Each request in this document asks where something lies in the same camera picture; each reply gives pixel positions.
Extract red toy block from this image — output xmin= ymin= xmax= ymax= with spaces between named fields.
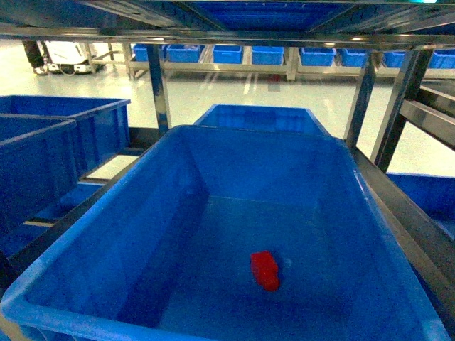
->
xmin=250 ymin=251 xmax=280 ymax=292

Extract blue crate on shelf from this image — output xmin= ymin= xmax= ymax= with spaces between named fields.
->
xmin=1 ymin=125 xmax=449 ymax=340

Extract stainless steel shelf rack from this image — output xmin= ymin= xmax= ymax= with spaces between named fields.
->
xmin=1 ymin=1 xmax=454 ymax=316

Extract blue crate behind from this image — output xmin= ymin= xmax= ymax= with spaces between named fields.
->
xmin=194 ymin=104 xmax=329 ymax=136

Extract blue crate far left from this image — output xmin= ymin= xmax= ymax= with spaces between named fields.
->
xmin=1 ymin=95 xmax=131 ymax=177

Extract blue crate left upper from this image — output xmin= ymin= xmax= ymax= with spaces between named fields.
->
xmin=1 ymin=114 xmax=78 ymax=235

